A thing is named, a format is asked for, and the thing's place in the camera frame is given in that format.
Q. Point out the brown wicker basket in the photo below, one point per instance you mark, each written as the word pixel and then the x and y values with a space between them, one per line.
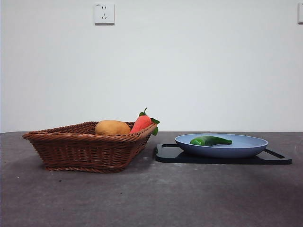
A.
pixel 82 151

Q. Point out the green chili pepper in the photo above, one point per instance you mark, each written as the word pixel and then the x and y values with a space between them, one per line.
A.
pixel 210 140

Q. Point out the black flat tray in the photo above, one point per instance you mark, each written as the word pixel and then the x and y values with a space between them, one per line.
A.
pixel 168 156

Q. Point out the yellow-brown potato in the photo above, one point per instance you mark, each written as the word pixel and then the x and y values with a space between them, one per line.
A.
pixel 111 127

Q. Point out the blue round plate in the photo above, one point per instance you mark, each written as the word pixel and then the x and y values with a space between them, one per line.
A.
pixel 225 151

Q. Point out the white wall socket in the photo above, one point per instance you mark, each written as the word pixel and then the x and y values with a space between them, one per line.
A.
pixel 104 13

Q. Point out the white wall switch plate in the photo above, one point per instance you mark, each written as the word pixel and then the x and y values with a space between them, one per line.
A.
pixel 300 13

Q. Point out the orange carrot with green leaves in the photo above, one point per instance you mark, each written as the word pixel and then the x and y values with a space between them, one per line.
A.
pixel 141 124

